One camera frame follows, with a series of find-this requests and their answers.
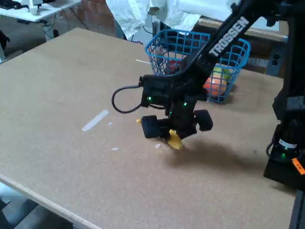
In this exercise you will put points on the red orange round toy fruit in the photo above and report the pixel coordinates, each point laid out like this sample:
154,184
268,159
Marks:
215,86

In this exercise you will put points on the grey post with red sticker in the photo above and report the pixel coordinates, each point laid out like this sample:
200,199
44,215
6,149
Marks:
156,26

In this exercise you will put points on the brown wooden bench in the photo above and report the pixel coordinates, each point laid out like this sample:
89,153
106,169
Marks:
262,35

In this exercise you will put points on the black camera box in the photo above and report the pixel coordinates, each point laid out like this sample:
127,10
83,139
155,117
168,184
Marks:
155,88

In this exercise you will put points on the white desk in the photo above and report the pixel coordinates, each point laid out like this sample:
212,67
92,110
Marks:
47,10

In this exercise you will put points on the orange label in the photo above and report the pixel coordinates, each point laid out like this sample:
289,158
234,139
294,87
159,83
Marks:
299,165

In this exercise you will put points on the light green round toy fruit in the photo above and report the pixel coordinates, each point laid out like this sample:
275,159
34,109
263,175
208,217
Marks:
224,72

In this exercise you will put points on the black power outlet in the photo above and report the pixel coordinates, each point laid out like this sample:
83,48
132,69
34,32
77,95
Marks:
275,59

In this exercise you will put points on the dark red toy pomegranate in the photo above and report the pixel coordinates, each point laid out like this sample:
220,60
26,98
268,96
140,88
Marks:
174,66

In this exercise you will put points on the grey metal post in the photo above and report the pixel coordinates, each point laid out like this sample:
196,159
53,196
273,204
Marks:
274,71

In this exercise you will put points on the long white tape strip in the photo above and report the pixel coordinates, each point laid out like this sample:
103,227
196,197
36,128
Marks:
95,120

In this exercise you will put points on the dark metal table leg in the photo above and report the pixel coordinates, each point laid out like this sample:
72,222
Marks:
299,214

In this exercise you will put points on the white stand on desk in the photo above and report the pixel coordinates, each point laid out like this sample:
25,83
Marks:
34,8

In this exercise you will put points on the black plug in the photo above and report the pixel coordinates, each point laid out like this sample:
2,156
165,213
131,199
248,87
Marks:
56,33

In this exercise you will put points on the thin white strip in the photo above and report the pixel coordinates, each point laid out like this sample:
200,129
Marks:
143,61

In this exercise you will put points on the yellow toy banana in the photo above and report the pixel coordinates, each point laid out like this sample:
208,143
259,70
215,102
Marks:
175,142

